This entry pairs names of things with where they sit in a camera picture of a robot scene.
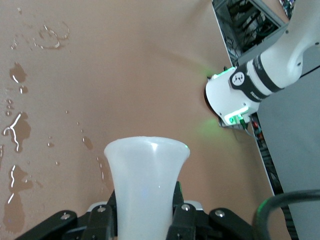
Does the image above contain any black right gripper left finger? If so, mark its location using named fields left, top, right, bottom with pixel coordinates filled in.
left=14, top=189, right=118, bottom=240

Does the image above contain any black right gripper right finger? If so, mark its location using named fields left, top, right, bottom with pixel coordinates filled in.
left=167, top=181, right=256, bottom=240

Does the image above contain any translucent squeeze bottle orange cap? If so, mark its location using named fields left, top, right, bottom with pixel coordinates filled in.
left=103, top=135, right=191, bottom=240

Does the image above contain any grey rack with wiring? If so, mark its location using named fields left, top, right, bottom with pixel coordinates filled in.
left=212, top=0, right=287, bottom=62

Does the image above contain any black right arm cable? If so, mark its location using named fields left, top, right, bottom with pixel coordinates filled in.
left=252, top=189, right=320, bottom=240

